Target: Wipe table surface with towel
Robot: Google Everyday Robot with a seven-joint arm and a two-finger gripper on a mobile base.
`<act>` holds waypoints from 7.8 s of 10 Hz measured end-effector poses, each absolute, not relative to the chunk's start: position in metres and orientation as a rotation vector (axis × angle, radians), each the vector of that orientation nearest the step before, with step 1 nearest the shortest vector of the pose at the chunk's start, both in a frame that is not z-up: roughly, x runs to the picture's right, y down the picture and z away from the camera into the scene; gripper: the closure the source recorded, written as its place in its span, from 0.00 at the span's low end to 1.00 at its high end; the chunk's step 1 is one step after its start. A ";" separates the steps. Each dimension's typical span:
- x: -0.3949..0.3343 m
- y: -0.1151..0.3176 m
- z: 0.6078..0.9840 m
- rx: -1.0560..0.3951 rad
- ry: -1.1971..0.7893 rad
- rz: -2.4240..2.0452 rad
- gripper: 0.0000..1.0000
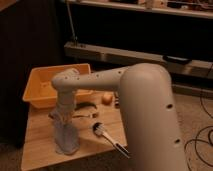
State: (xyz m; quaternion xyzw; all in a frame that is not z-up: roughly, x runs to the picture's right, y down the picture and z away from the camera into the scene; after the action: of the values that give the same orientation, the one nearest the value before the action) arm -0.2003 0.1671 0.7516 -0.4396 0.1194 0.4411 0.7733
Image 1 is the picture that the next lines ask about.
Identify small orange round fruit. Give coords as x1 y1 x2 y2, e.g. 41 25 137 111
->
102 93 113 105

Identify white handled spoon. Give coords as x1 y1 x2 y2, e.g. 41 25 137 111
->
92 122 130 158

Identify black floor cables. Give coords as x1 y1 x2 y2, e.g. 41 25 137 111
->
184 63 213 171

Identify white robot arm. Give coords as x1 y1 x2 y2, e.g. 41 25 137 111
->
51 63 188 171

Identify green pepper toy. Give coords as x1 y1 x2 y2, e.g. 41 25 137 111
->
75 102 97 110

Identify dark striped block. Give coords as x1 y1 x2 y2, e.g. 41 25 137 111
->
114 92 119 108

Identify grey metal shelf unit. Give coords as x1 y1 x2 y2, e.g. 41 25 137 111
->
64 0 213 99

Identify yellow plastic bin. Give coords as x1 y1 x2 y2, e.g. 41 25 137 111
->
22 63 91 109

